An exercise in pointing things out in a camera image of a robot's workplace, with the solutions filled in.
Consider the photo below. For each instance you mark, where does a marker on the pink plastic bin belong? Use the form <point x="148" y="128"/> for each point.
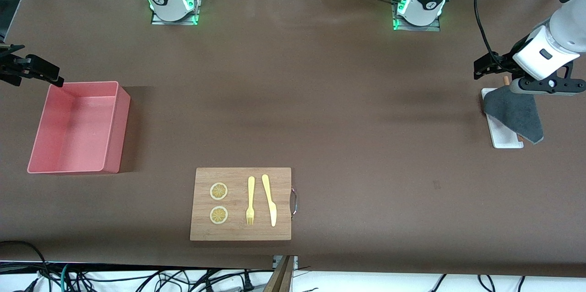
<point x="78" y="136"/>

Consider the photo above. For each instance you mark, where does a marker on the white rack with wooden rods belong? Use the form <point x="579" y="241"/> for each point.
<point x="503" y="140"/>

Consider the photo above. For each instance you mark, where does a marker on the black power plug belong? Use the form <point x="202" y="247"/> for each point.
<point x="248" y="285"/>

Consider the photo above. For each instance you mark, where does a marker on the brown wooden plank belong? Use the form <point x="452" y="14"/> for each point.
<point x="280" y="278"/>

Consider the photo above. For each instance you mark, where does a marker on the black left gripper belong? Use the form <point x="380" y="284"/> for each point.
<point x="502" y="60"/>

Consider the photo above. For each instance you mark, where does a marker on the yellow plastic knife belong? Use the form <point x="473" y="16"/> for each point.
<point x="271" y="205"/>

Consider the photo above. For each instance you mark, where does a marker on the small metal bracket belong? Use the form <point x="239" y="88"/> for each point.
<point x="293" y="261"/>

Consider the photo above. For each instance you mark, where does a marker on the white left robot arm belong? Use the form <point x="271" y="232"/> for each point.
<point x="567" y="26"/>

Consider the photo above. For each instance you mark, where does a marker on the grey microfibre cloth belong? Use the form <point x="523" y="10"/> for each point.
<point x="517" y="113"/>

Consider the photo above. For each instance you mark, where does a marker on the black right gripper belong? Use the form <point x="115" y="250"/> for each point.
<point x="13" y="65"/>

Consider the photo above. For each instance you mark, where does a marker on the yellow plastic fork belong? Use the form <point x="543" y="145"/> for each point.
<point x="251" y="191"/>

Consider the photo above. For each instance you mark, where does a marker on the lemon slice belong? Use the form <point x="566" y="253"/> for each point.
<point x="219" y="191"/>
<point x="219" y="215"/>

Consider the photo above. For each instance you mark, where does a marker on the wooden cutting board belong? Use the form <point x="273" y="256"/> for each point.
<point x="238" y="232"/>

